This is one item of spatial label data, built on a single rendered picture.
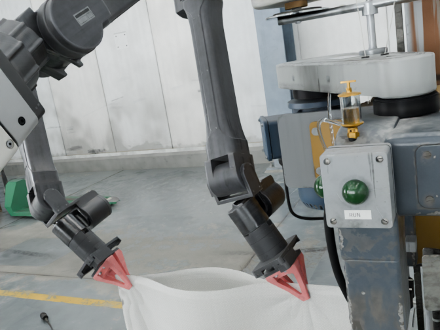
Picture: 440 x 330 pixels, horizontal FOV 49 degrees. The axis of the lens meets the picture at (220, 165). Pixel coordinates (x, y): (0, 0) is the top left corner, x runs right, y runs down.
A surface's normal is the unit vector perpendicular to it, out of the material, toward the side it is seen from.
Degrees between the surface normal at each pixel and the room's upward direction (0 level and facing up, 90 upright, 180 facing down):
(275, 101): 90
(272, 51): 90
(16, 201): 75
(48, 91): 90
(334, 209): 90
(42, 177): 59
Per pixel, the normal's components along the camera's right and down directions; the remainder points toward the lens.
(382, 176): -0.41, 0.27
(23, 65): 0.90, -0.04
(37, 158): 0.46, -0.52
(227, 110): 0.72, -0.25
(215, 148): -0.63, -0.05
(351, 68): -0.96, 0.20
